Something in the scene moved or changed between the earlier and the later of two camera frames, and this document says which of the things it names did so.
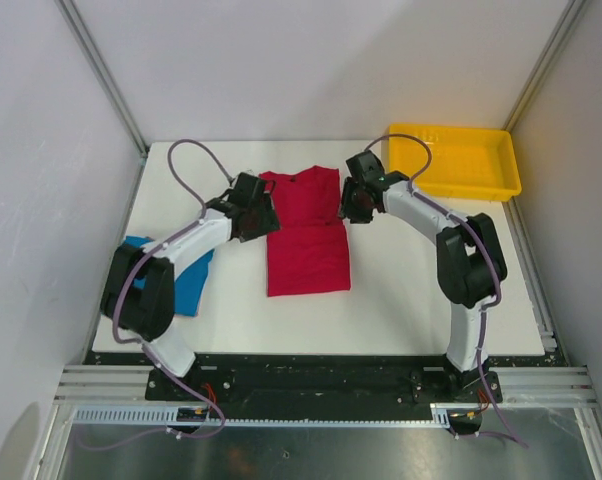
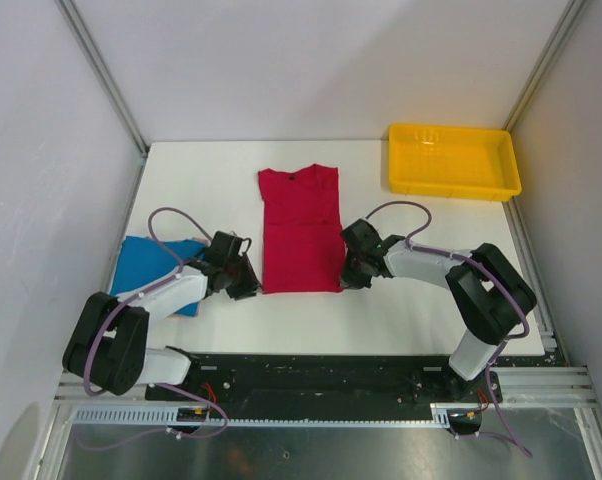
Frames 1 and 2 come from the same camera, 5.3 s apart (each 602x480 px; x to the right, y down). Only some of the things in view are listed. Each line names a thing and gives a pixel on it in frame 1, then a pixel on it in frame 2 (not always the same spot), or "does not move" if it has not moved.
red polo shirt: (308, 253) does not move
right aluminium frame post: (544, 65) does not move
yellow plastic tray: (468, 162) does not move
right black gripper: (348, 210) to (351, 281)
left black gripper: (269, 223) to (251, 284)
